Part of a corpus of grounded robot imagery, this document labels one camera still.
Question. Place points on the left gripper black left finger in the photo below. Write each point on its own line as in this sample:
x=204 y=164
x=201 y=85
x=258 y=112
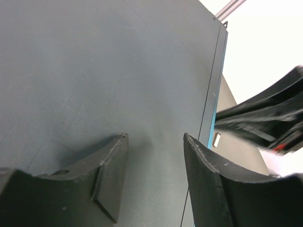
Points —
x=85 y=194

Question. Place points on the aluminium frame rail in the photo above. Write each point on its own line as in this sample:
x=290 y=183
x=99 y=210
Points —
x=228 y=9

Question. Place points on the silver transceiver module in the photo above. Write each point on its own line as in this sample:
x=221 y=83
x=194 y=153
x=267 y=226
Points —
x=216 y=139

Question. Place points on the dark blue network switch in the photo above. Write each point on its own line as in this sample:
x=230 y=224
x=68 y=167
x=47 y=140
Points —
x=75 y=73

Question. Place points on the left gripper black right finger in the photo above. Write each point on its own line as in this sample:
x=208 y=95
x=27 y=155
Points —
x=224 y=194

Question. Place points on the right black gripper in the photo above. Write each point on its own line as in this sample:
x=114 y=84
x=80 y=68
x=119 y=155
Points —
x=272 y=119

